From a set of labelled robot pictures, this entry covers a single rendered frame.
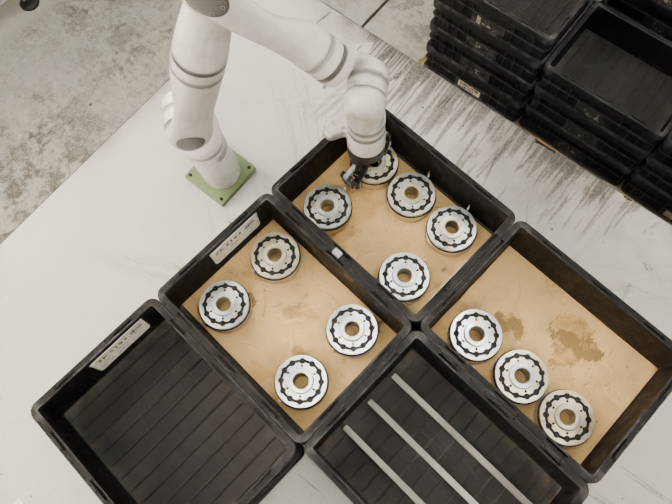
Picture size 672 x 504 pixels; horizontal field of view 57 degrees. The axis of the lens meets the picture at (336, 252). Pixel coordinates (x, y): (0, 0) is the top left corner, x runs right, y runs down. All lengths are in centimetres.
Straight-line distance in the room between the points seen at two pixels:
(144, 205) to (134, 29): 135
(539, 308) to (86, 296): 100
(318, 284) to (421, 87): 62
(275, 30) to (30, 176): 179
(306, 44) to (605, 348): 81
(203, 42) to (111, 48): 176
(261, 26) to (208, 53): 14
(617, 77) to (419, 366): 127
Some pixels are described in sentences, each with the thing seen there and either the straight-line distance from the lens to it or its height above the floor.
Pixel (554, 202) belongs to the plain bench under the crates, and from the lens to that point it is 155.
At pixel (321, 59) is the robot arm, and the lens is 98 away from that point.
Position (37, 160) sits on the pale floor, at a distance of 262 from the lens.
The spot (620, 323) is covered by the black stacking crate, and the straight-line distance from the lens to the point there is 131.
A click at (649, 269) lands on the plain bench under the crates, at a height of 70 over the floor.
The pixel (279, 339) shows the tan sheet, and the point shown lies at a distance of 126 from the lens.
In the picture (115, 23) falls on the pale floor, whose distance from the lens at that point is 285.
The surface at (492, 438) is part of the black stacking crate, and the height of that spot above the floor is 83.
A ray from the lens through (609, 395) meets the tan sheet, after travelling 132.
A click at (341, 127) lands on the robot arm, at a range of 121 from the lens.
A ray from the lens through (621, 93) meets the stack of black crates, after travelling 216.
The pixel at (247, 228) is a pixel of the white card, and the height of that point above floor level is 89.
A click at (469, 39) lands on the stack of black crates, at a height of 41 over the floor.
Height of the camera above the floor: 206
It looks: 71 degrees down
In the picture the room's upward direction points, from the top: 6 degrees counter-clockwise
